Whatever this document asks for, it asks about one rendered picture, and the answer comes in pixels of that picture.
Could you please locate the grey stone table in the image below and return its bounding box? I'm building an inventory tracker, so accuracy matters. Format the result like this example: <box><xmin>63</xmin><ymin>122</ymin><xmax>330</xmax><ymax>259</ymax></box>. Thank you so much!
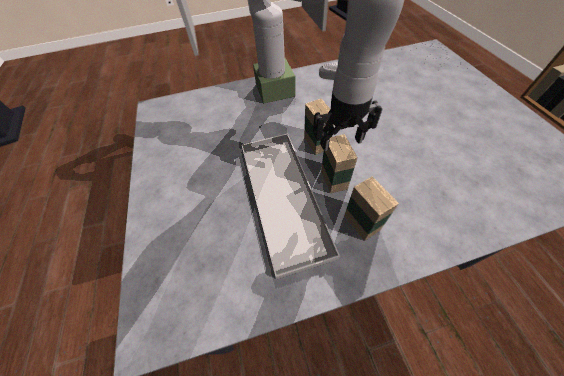
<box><xmin>113</xmin><ymin>39</ymin><xmax>564</xmax><ymax>376</ymax></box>

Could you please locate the brown wooden bookshelf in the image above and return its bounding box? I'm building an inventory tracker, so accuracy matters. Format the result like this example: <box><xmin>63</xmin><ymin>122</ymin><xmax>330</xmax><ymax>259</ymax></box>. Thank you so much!
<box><xmin>521</xmin><ymin>45</ymin><xmax>564</xmax><ymax>132</ymax></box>

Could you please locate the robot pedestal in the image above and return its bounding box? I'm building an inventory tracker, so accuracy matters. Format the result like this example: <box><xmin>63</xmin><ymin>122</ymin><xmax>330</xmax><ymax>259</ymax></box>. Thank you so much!
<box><xmin>253</xmin><ymin>59</ymin><xmax>296</xmax><ymax>104</ymax></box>

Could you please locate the white desk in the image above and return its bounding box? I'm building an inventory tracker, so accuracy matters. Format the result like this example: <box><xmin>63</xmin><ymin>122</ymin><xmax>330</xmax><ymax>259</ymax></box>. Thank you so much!
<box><xmin>171</xmin><ymin>0</ymin><xmax>331</xmax><ymax>58</ymax></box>

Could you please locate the tan coffee pack green band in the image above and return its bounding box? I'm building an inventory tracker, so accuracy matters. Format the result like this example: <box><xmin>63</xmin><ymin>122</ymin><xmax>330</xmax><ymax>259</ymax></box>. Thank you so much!
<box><xmin>344</xmin><ymin>176</ymin><xmax>400</xmax><ymax>241</ymax></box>
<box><xmin>303</xmin><ymin>98</ymin><xmax>332</xmax><ymax>156</ymax></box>
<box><xmin>321</xmin><ymin>134</ymin><xmax>358</xmax><ymax>194</ymax></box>

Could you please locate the white shallow tray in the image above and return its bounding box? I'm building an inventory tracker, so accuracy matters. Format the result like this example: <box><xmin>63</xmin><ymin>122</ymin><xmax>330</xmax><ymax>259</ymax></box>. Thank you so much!
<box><xmin>239</xmin><ymin>133</ymin><xmax>341</xmax><ymax>280</ymax></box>

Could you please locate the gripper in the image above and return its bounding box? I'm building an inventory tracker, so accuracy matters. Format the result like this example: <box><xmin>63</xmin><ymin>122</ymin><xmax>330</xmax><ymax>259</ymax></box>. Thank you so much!
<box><xmin>312</xmin><ymin>93</ymin><xmax>384</xmax><ymax>150</ymax></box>

